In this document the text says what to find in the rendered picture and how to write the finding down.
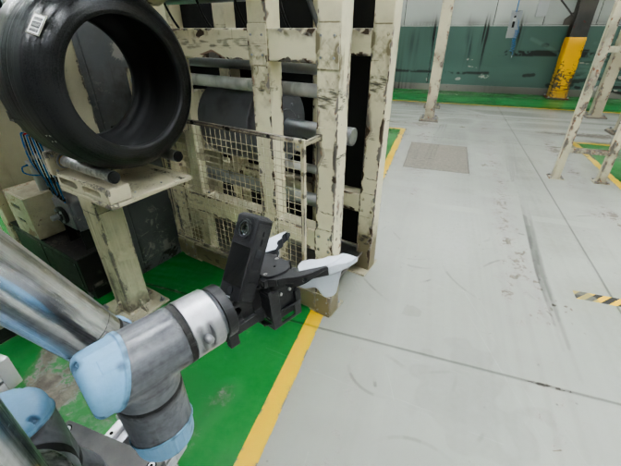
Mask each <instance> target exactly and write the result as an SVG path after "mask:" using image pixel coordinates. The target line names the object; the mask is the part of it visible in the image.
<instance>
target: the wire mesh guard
mask: <svg viewBox="0 0 621 466"><path fill-rule="evenodd" d="M186 124H190V125H191V124H192V125H195V127H196V125H197V126H200V127H201V126H203V127H204V128H205V127H207V128H212V129H219V133H220V129H221V130H227V131H229V135H230V131H232V132H236V133H239V134H240V133H242V134H245V136H246V134H247V135H250V137H251V135H252V136H256V138H257V137H262V138H267V139H268V146H269V139H272V140H277V141H280V149H281V141H286V152H281V151H277V152H281V153H286V159H287V154H288V152H287V143H288V142H292V143H293V153H291V154H293V161H290V160H287V161H290V162H293V168H291V167H288V165H287V174H285V173H281V174H285V175H287V185H288V182H290V181H288V169H289V168H291V169H293V170H294V169H295V168H294V143H296V144H300V170H299V171H300V177H297V178H300V184H299V185H301V191H300V190H297V191H300V192H301V198H300V199H301V204H300V205H301V211H300V212H301V229H299V228H297V229H299V230H301V235H299V236H301V241H300V240H299V241H300V242H301V246H302V247H300V248H302V252H301V253H302V258H300V257H299V258H300V259H302V261H304V260H307V189H306V140H304V139H299V138H293V137H288V136H283V135H277V134H273V133H267V132H261V131H257V130H251V129H242V128H236V127H230V126H226V125H220V124H214V123H210V122H204V121H199V120H193V119H188V120H187V123H186ZM273 151H274V158H277V157H275V151H276V149H275V144H274V150H273ZM161 159H162V163H163V167H164V168H167V169H168V168H172V166H171V167H168V164H167V163H169V162H167V160H166V159H164V158H162V157H161ZM277 159H281V165H280V166H281V170H282V160H286V159H282V154H281V158H277ZM283 167H286V166H283ZM173 169H174V168H172V170H173ZM291 183H294V196H293V197H294V202H293V203H294V206H295V197H296V196H295V184H298V183H295V178H294V182H291ZM172 189H173V187H172V188H169V189H168V192H169V196H170V201H171V204H172V209H173V213H174V218H175V221H176V226H177V234H178V236H180V237H182V238H185V239H188V240H191V241H193V242H196V243H198V244H200V245H202V246H204V247H207V248H209V249H212V250H214V251H218V252H220V253H222V254H224V255H227V256H228V254H229V251H225V250H224V247H221V248H223V249H220V248H218V247H215V246H213V245H212V244H213V243H212V242H210V243H211V244H209V243H208V242H209V241H207V243H206V242H204V239H203V241H202V240H201V239H200V238H198V239H197V237H196V238H193V237H195V236H192V235H191V236H192V237H191V236H190V234H188V235H186V231H185V232H184V233H185V234H184V233H183V235H182V234H180V233H179V229H180V230H182V229H181V228H182V226H181V225H180V224H179V223H181V222H180V220H179V219H178V218H180V217H179V216H178V214H179V212H178V211H177V209H178V208H177V204H178V203H179V201H180V200H179V201H178V203H175V201H176V199H175V198H174V197H175V194H174V191H173V190H172ZM297 198H299V197H297ZM296 204H298V203H296ZM297 211H299V210H297ZM294 216H295V221H292V220H290V219H287V220H289V231H287V232H289V233H292V232H290V221H292V222H295V227H294V229H295V233H293V234H295V238H294V240H295V241H296V240H297V239H296V235H298V234H296V223H297V222H296V215H294Z"/></svg>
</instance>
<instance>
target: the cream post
mask: <svg viewBox="0 0 621 466"><path fill-rule="evenodd" d="M65 80H66V85H67V91H68V94H69V97H70V100H71V102H72V104H73V105H74V107H75V109H76V111H77V112H78V114H79V116H80V117H81V119H82V120H83V121H84V122H85V123H86V124H87V126H88V127H89V128H90V129H92V130H93V131H94V132H95V133H96V134H97V133H100V131H99V129H98V126H97V122H96V119H95V116H94V113H93V110H92V107H91V101H90V98H89V95H88V93H87V89H86V86H85V83H84V79H83V77H82V74H81V70H80V67H79V62H78V59H77V56H76V53H75V49H74V46H73V43H72V40H70V42H69V45H68V47H67V52H66V57H65ZM78 198H79V203H80V206H81V208H82V211H83V213H84V215H85V218H86V221H87V224H88V226H89V229H90V232H91V235H92V238H93V240H94V243H95V246H96V249H97V251H98V253H99V256H100V258H101V261H102V264H103V268H104V271H105V272H106V275H107V278H108V281H109V283H110V286H111V289H112V291H113V293H114V296H115V299H116V303H118V302H119V301H121V302H122V305H123V308H124V310H125V311H127V312H128V313H133V312H134V311H135V310H137V309H139V307H140V303H139V299H141V300H142V301H143V302H144V304H146V303H147V302H149V301H150V296H149V293H148V290H147V287H146V284H145V281H144V278H143V274H142V272H141V269H140V263H139V260H138V256H137V253H136V251H135V248H134V244H133V241H132V238H131V235H130V232H129V229H128V223H127V220H126V218H125V214H124V211H123V208H122V207H121V208H118V209H116V210H114V211H111V210H109V209H106V208H104V207H102V206H100V205H98V204H95V203H93V202H89V201H87V200H84V199H82V198H80V197H78Z"/></svg>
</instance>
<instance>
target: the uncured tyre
mask: <svg viewBox="0 0 621 466"><path fill-rule="evenodd" d="M33 12H35V13H38V14H41V15H44V16H46V17H47V19H46V21H45V23H44V25H43V29H42V31H41V34H40V36H36V35H33V34H30V33H27V32H26V29H27V28H28V25H29V23H30V19H31V17H32V15H33ZM86 21H88V22H90V23H91V24H93V25H94V26H96V27H98V28H99V29H100V30H102V31H103V32H104V33H106V34H107V35H108V36H109V37H110V38H111V39H112V40H113V41H114V43H115V44H116V45H117V47H118V48H119V49H120V51H121V53H122V54H123V56H124V57H125V59H126V61H127V63H128V68H129V71H130V75H131V79H132V96H131V101H130V105H129V108H128V111H127V112H126V114H125V115H124V117H123V118H122V119H121V120H120V121H119V122H118V123H117V124H116V125H115V126H113V127H112V128H110V129H109V130H107V131H104V132H101V133H97V134H96V133H95V132H94V131H93V130H92V129H90V128H89V127H88V126H87V124H86V123H85V122H84V121H83V120H82V119H81V117H80V116H79V114H78V112H77V111H76V109H75V107H74V105H73V104H72V102H71V100H70V97H69V94H68V91H67V85H66V80H65V57H66V52H67V47H68V45H69V42H70V40H71V38H72V37H73V35H74V33H75V32H76V31H77V29H78V28H79V27H80V26H81V25H82V24H83V23H85V22H86ZM0 100H1V102H2V104H3V105H4V107H5V108H6V110H7V112H8V113H9V114H10V115H11V116H12V117H13V119H14V118H17V119H14V120H15V121H16V122H17V124H18V125H19V126H20V127H21V128H22V129H23V130H24V131H25V132H26V133H27V134H29V135H30V136H31V137H32V138H33V139H35V140H36V141H37V142H38V143H40V144H41V145H43V146H44V147H46V148H48V149H50V150H52V151H54V152H56V153H59V154H62V155H64V156H66V157H69V158H72V159H75V160H79V161H81V162H84V163H87V164H90V165H93V166H99V167H103V168H110V169H126V168H132V167H138V166H144V165H147V164H149V163H151V162H153V161H155V160H157V159H158V158H160V157H161V156H163V155H164V154H165V153H167V152H168V151H169V150H170V149H171V148H172V147H173V146H174V144H175V143H176V142H177V140H178V138H179V137H180V135H181V133H182V132H183V129H184V127H185V126H186V123H187V120H188V117H189V110H190V104H191V81H190V74H189V66H188V63H187V59H186V57H185V55H184V52H183V49H182V47H181V45H180V43H179V41H178V39H177V37H176V35H175V34H174V32H173V31H172V29H171V28H170V26H169V25H168V23H167V22H166V21H165V20H164V18H163V17H162V16H161V15H160V14H159V13H158V12H157V11H156V10H155V9H154V8H153V7H152V6H151V5H150V4H149V3H148V2H146V1H145V0H7V1H6V2H5V3H4V4H3V5H2V7H1V8H0ZM18 119H21V120H22V121H21V120H18ZM44 133H50V134H51V135H52V136H53V137H54V138H55V139H56V140H57V141H58V142H59V143H60V144H53V143H52V142H51V141H50V140H49V139H48V138H47V137H46V136H45V135H44Z"/></svg>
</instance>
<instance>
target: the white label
mask: <svg viewBox="0 0 621 466"><path fill-rule="evenodd" d="M46 19H47V17H46V16H44V15H41V14H38V13H35V12H33V15H32V17H31V19H30V23H29V25H28V28H27V29H26V32H27V33H30V34H33V35H36V36H40V34H41V31H42V29H43V25H44V23H45V21H46Z"/></svg>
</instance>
